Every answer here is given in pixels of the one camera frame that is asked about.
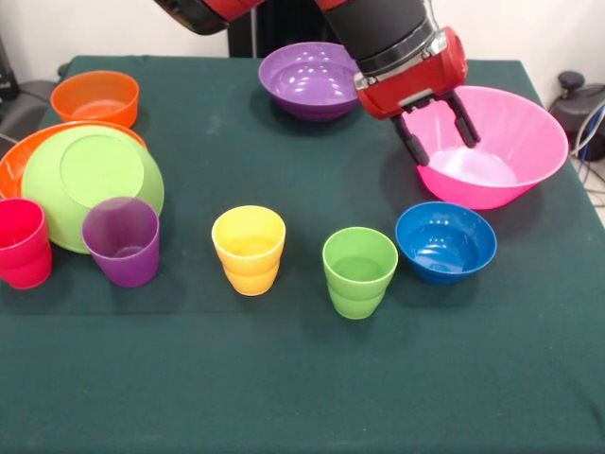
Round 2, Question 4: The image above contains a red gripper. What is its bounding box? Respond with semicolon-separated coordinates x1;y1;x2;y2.
354;26;482;167

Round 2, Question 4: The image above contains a green bowl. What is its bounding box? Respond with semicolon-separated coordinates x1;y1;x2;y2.
21;126;166;255

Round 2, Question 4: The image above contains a large orange bowl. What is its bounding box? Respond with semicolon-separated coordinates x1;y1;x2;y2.
0;121;148;200

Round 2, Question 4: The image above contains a large pink bowl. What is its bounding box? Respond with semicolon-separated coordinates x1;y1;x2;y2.
404;85;570;211

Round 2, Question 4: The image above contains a blue bowl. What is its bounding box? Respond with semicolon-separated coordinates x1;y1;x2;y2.
394;201;498;286

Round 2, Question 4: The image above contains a purple bowl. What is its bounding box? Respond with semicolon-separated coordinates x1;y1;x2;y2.
257;42;364;122

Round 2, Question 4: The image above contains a green cup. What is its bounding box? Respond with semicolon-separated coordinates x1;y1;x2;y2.
321;227;399;321

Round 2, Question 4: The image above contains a yellow cup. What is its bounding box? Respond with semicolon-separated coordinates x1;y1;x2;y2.
211;205;286;297

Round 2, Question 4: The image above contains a dark green tablecloth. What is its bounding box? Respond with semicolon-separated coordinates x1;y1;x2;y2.
0;55;605;454

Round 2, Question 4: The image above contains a purple cup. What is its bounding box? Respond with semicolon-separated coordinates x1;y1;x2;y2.
81;197;161;288

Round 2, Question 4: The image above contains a small orange bowl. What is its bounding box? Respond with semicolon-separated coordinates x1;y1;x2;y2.
50;70;141;130

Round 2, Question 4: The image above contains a pink cup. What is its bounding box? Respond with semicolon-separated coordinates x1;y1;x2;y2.
0;198;54;290

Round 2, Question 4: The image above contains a tangle of cables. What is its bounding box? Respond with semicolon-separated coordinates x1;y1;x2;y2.
569;103;605;209

